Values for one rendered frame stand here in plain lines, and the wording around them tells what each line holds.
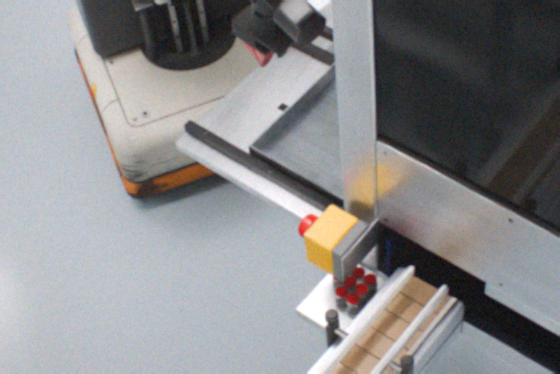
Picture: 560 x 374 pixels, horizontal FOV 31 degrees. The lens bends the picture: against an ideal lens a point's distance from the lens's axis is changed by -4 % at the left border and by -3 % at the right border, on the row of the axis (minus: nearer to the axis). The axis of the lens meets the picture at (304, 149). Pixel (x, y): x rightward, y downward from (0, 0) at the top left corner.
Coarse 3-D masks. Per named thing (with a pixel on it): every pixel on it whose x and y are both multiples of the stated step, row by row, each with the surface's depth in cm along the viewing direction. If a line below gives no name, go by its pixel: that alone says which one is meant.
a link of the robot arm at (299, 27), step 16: (256, 0) 155; (272, 0) 154; (288, 0) 154; (304, 0) 153; (288, 16) 153; (304, 16) 153; (320, 16) 155; (288, 32) 156; (304, 32) 155; (320, 32) 158
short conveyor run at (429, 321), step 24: (384, 288) 161; (408, 288) 161; (432, 288) 160; (336, 312) 151; (360, 312) 158; (384, 312) 158; (408, 312) 158; (432, 312) 156; (456, 312) 157; (336, 336) 155; (360, 336) 154; (384, 336) 156; (408, 336) 151; (432, 336) 154; (456, 336) 163; (336, 360) 150; (360, 360) 153; (384, 360) 148; (408, 360) 145; (432, 360) 158
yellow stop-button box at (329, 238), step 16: (336, 208) 159; (320, 224) 158; (336, 224) 157; (352, 224) 157; (304, 240) 158; (320, 240) 156; (336, 240) 155; (352, 240) 155; (320, 256) 158; (336, 256) 154; (336, 272) 158
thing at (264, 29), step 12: (252, 12) 162; (240, 24) 166; (252, 24) 164; (264, 24) 162; (276, 24) 162; (252, 36) 165; (264, 36) 164; (276, 36) 165; (288, 36) 166; (276, 48) 164
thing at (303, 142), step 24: (312, 96) 194; (336, 96) 195; (288, 120) 191; (312, 120) 191; (336, 120) 191; (264, 144) 188; (288, 144) 188; (312, 144) 188; (336, 144) 187; (288, 168) 180; (312, 168) 184; (336, 168) 184; (336, 192) 180
